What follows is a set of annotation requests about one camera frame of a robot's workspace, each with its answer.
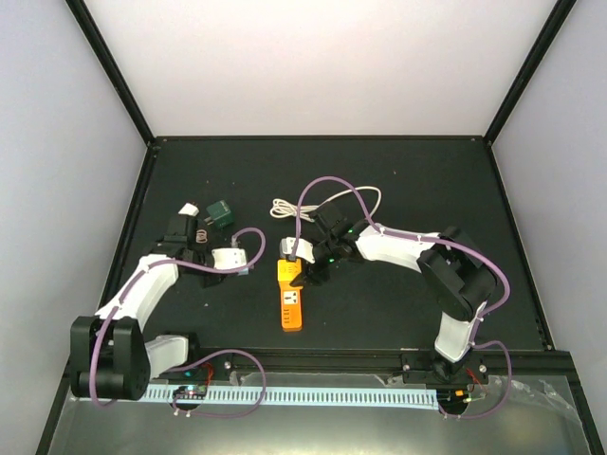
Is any yellow cube socket adapter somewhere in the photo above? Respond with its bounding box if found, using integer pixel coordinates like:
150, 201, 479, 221
277, 258, 302, 285

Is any orange power strip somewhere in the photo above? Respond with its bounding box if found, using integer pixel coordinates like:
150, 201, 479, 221
279, 282, 303, 332

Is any green cube socket adapter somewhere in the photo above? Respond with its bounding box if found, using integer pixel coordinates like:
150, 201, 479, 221
205, 200, 234, 229

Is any white usb charger plug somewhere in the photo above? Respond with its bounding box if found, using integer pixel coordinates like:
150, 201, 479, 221
178, 203, 199, 217

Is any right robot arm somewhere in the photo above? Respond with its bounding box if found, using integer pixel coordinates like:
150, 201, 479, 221
281, 203, 505, 382

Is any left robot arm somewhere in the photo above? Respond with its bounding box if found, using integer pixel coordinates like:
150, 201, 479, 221
69, 213, 247, 401

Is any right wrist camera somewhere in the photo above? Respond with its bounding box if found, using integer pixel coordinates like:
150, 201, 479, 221
279, 237, 315, 264

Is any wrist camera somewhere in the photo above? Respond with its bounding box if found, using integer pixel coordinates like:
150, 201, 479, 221
212, 247, 248, 270
279, 237, 315, 264

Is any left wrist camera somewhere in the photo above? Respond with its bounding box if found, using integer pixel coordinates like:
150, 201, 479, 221
212, 247, 248, 270

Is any white power cord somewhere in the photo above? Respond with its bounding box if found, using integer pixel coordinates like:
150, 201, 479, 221
269, 185, 383, 223

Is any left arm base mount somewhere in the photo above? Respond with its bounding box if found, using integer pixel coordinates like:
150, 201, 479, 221
159, 352, 214, 383

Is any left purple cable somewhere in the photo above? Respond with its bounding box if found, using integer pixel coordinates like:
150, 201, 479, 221
89, 227, 267, 421

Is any purple cable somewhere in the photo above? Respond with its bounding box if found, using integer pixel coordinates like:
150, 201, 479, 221
89, 227, 267, 421
293, 176, 513, 422

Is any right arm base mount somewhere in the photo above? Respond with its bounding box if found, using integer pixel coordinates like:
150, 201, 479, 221
400, 350, 488, 386

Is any light blue cable duct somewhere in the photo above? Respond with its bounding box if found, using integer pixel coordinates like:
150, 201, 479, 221
140, 384, 439, 410

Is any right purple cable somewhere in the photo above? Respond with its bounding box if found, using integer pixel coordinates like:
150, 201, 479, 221
293, 176, 513, 422

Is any black aluminium frame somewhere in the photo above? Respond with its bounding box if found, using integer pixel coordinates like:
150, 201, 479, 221
35, 0, 607, 455

